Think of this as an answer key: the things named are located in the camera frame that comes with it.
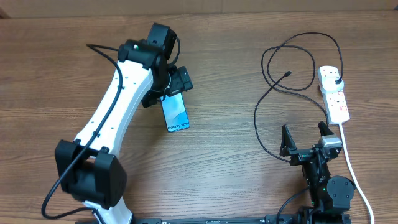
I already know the black USB charging cable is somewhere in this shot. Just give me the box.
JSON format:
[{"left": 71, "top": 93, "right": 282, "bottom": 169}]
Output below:
[{"left": 253, "top": 32, "right": 345, "bottom": 164}]

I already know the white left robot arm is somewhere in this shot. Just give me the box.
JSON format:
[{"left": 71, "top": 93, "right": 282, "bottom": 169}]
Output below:
[{"left": 55, "top": 23, "right": 193, "bottom": 223}]

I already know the white charger plug adapter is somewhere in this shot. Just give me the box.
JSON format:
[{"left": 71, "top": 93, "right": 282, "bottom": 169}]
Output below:
[{"left": 320, "top": 77, "right": 345, "bottom": 94}]

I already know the white power strip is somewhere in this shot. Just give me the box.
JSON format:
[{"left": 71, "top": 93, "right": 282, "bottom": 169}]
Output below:
[{"left": 317, "top": 65, "right": 350, "bottom": 125}]

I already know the white power strip cord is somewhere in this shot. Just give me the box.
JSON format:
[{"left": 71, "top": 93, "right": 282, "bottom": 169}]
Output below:
[{"left": 338, "top": 123, "right": 376, "bottom": 224}]

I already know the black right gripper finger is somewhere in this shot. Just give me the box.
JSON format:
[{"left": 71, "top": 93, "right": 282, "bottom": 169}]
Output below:
[
  {"left": 279, "top": 124, "right": 296, "bottom": 157},
  {"left": 318, "top": 121, "right": 334, "bottom": 136}
]

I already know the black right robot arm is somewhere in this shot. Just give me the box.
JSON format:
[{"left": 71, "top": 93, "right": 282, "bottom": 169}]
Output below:
[{"left": 275, "top": 121, "right": 356, "bottom": 224}]

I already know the Samsung Galaxy smartphone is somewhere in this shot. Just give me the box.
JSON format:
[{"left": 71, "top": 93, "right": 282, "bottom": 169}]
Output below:
[{"left": 161, "top": 93, "right": 190, "bottom": 133}]

